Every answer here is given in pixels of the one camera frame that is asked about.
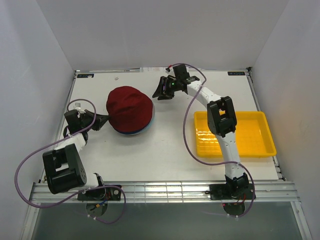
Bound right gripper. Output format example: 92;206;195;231
151;76;180;101

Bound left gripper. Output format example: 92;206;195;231
80;109;110;132

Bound white bucket hat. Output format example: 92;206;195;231
124;106;156;136

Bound dark red hat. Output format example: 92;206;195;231
106;86;153;132

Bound blue hat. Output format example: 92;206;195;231
115;123;152;136

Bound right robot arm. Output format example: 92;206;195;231
152;63;249;199

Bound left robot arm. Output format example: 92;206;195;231
42;109;109;194

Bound paper label strip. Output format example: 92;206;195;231
139;66;166;73

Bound yellow plastic tray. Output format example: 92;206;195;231
193;111;277;158

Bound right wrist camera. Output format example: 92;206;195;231
165;65;175;77

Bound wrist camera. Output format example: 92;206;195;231
73;101;84;113
165;65;175;77

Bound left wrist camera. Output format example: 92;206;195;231
73;101;84;113

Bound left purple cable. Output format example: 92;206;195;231
14;99;127;225

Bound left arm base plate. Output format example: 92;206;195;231
76;185;122;202

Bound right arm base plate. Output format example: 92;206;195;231
204;182;256;200

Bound aluminium front rail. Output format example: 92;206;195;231
30;180;300;204

